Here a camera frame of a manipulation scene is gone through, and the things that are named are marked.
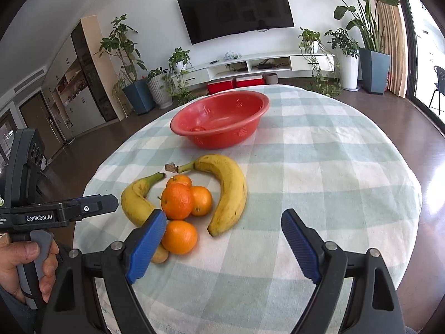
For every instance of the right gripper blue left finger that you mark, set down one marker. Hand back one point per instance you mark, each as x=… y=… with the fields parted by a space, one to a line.
x=141 y=245

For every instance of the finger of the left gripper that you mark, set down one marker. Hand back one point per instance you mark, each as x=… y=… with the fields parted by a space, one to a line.
x=95 y=205

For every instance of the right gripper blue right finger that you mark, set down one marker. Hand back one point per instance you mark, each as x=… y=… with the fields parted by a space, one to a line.
x=305 y=244

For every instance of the small brown longan fruit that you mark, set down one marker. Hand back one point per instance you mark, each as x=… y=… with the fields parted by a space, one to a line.
x=160 y=255

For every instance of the smaller yellow banana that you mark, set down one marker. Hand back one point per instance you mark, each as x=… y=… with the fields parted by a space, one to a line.
x=134 y=199

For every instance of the central orange mandarin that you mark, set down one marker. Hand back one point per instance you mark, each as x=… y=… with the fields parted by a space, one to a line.
x=177 y=201

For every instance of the large yellow banana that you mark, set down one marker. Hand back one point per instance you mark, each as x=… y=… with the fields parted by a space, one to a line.
x=233 y=189

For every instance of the red tomato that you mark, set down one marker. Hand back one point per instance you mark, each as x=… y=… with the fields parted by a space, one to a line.
x=197 y=129

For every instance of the person's left hand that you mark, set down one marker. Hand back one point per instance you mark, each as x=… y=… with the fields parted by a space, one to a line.
x=14 y=254

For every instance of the brown entrance door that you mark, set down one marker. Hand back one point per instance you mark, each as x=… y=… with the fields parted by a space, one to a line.
x=36 y=115

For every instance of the checked green white tablecloth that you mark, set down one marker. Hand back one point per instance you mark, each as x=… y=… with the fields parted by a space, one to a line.
x=341 y=174

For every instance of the wooden cabinet shelf unit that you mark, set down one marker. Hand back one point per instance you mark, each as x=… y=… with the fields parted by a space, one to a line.
x=78 y=87

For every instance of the plant in white ribbed pot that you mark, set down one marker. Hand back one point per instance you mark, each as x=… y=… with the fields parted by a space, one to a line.
x=155 y=82

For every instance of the red plastic colander bowl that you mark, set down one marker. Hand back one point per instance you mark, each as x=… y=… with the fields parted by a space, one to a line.
x=228 y=117

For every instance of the tree plant blue pot left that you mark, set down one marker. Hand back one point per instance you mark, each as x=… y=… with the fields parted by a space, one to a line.
x=129 y=84

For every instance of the trailing vine plant left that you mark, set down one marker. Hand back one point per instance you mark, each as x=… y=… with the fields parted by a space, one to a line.
x=175 y=77

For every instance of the trailing vine plant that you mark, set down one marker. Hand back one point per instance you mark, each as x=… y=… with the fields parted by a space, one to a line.
x=175 y=77
x=310 y=45

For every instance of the left red storage box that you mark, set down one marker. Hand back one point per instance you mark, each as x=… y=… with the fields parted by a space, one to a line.
x=215 y=87

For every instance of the red storage box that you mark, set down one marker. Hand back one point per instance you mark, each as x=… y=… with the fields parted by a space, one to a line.
x=249 y=81
x=215 y=87

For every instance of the trailing vine plant right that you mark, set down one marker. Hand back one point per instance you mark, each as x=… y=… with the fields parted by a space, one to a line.
x=310 y=45

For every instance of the small grey round pot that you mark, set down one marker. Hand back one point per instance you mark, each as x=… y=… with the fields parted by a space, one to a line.
x=271 y=78

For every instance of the right red storage box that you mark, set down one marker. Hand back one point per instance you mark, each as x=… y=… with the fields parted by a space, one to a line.
x=249 y=81

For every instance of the white tv console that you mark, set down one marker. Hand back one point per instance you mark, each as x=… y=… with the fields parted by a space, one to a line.
x=286 y=64

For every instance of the tall plant blue pot right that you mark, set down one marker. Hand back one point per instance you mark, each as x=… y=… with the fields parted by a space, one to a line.
x=375 y=63

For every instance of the plant in white tall pot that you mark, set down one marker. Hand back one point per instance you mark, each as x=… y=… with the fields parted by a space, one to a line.
x=347 y=53

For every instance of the black balcony chair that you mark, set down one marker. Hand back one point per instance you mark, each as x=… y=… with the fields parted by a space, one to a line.
x=440 y=87

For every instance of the beige curtain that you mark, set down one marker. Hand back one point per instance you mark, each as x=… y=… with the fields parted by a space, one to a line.
x=391 y=22

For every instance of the black wall television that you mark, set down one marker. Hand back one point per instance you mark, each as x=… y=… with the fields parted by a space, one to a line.
x=209 y=19

